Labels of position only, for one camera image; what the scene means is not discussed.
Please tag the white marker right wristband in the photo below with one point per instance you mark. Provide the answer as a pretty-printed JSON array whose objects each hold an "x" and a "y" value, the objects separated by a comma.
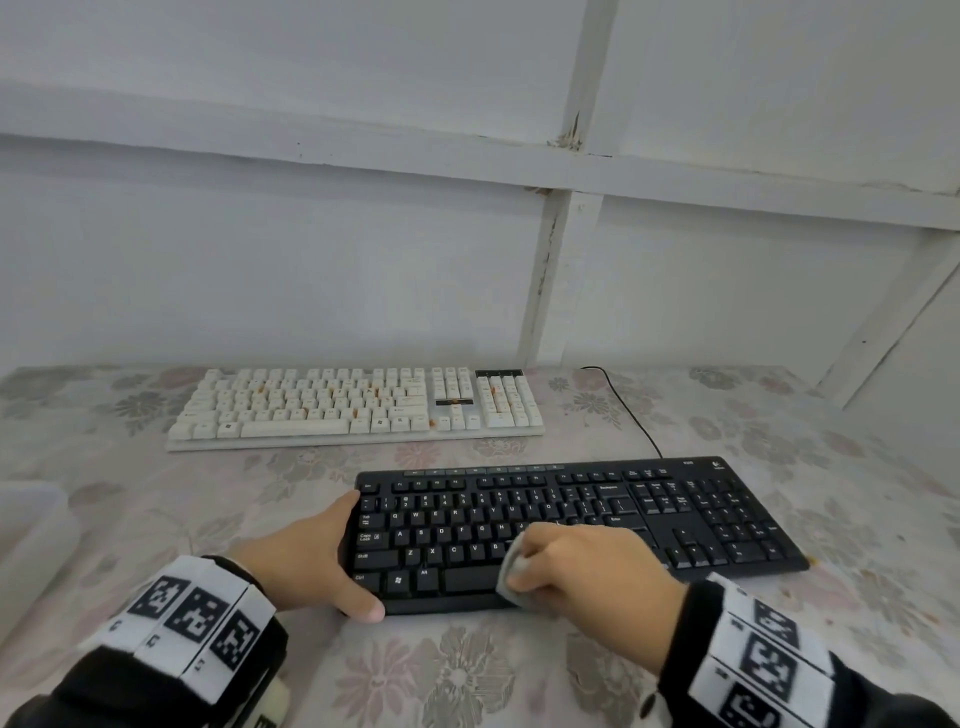
[{"x": 765, "y": 660}]

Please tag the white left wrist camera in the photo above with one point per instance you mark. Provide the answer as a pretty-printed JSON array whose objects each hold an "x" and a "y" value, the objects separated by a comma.
[{"x": 274, "y": 701}]

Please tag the floral tablecloth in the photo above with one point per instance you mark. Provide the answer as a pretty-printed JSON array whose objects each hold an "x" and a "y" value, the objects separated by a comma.
[{"x": 825, "y": 465}]

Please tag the grey fluffy cloth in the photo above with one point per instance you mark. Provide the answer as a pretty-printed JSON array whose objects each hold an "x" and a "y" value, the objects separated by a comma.
[{"x": 510, "y": 581}]

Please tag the white keyboard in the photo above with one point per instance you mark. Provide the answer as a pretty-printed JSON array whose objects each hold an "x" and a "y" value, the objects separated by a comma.
[{"x": 337, "y": 409}]

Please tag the person's right hand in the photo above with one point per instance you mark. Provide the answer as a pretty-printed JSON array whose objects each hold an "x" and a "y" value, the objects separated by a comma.
[{"x": 600, "y": 585}]

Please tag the person's right forearm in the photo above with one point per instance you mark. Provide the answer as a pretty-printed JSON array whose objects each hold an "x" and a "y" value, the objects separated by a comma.
[{"x": 690, "y": 652}]

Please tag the person's left forearm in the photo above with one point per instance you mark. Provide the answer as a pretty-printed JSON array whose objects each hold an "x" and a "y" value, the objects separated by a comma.
[{"x": 150, "y": 682}]

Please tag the white marker wristband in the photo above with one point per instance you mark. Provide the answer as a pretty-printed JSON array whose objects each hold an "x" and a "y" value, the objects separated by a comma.
[
  {"x": 765, "y": 660},
  {"x": 187, "y": 622}
]

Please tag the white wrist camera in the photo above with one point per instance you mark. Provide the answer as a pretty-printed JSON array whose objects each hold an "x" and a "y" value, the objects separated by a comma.
[
  {"x": 651, "y": 709},
  {"x": 274, "y": 701}
]

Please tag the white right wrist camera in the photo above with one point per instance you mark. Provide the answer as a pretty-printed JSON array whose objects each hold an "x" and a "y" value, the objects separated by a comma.
[{"x": 651, "y": 709}]

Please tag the person's left hand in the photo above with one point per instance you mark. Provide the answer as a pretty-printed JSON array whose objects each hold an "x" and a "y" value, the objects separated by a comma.
[{"x": 300, "y": 555}]

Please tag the white marker left wristband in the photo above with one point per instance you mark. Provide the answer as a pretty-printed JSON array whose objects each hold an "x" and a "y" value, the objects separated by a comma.
[{"x": 187, "y": 622}]

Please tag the clear plastic container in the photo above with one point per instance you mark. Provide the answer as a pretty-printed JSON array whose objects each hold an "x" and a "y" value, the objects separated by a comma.
[{"x": 30, "y": 555}]

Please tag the white wooden frame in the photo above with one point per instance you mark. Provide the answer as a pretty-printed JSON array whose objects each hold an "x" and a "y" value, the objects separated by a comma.
[{"x": 300, "y": 142}]

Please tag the black keyboard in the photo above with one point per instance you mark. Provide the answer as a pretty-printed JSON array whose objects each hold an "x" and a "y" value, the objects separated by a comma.
[{"x": 585, "y": 510}]

